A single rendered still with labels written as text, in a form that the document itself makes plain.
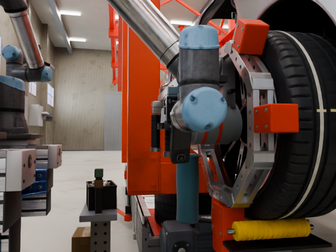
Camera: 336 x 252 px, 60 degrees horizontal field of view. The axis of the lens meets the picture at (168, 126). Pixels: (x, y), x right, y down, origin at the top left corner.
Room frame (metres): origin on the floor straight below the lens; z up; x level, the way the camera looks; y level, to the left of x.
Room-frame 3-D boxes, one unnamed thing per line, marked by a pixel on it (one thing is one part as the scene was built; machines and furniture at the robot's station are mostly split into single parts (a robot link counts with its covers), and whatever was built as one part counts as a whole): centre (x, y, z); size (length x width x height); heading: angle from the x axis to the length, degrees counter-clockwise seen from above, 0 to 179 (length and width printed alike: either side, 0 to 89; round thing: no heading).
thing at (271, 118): (0.74, -0.27, 0.85); 0.09 x 0.08 x 0.07; 10
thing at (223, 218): (1.05, -0.25, 0.48); 0.16 x 0.12 x 0.17; 100
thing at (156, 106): (1.18, 0.02, 0.93); 0.09 x 0.05 x 0.05; 100
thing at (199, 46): (0.56, -0.06, 0.95); 0.11 x 0.08 x 0.11; 0
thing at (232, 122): (1.03, -0.14, 0.85); 0.21 x 0.14 x 0.14; 100
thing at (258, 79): (1.05, -0.21, 0.85); 0.54 x 0.07 x 0.54; 10
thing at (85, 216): (1.56, 0.36, 0.44); 0.43 x 0.17 x 0.03; 10
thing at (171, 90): (0.84, -0.04, 0.93); 0.09 x 0.05 x 0.05; 100
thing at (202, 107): (0.54, -0.06, 0.85); 0.11 x 0.08 x 0.09; 10
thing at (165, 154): (0.84, -0.01, 0.83); 0.04 x 0.04 x 0.16
